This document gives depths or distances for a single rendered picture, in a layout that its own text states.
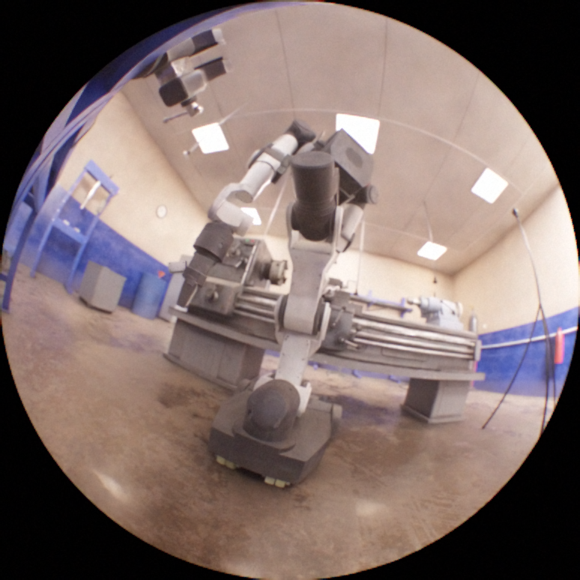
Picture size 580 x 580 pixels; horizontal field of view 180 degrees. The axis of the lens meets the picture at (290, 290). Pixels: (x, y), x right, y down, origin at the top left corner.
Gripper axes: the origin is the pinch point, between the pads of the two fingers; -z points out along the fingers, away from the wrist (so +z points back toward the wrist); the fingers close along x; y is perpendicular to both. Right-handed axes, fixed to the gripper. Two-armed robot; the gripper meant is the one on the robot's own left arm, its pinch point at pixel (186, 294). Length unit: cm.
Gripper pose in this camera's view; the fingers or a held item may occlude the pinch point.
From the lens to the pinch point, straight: 46.8
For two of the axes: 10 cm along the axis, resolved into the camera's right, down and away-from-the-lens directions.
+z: 3.7, -9.0, 2.4
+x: -4.8, 0.3, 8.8
